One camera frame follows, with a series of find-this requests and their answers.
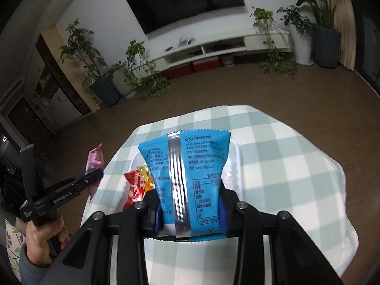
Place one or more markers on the light blue snack packet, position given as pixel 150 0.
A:
pixel 204 169

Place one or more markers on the white television cabinet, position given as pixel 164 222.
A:
pixel 261 40

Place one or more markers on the floral cushion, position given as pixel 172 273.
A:
pixel 13 243

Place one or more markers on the glass sliding door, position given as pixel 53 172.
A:
pixel 369 50

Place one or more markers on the orange snack packet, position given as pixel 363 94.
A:
pixel 147 178

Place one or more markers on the person's left forearm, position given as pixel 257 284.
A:
pixel 29 273

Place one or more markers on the beige curtain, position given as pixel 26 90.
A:
pixel 344 29

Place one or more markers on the wall cabinet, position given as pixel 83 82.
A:
pixel 59 101

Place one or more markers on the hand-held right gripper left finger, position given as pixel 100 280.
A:
pixel 156 218

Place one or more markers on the bushy plant in white pot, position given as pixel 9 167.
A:
pixel 302 50

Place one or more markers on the red chocolate ball packet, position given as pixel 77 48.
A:
pixel 135 190

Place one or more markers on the small plant in pale pot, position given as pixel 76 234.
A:
pixel 126 86

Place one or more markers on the hanging leafy plant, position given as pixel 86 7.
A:
pixel 262 17

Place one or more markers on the pink cartoon snack packet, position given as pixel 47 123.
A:
pixel 94 160

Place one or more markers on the white plastic tray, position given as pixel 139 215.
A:
pixel 235 166

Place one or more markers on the wall-mounted black television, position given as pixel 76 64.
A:
pixel 184 0

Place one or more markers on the person's left hand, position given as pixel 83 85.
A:
pixel 38 243

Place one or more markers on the trailing vine plant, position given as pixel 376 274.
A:
pixel 148 80

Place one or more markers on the white round container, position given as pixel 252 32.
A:
pixel 228 61

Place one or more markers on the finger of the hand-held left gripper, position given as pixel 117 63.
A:
pixel 92 178

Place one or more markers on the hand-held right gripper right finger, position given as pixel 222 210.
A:
pixel 223 218

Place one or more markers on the tall plant in dark pot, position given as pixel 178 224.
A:
pixel 105 90

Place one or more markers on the large-leaf plant in dark pot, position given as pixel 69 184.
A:
pixel 328 47

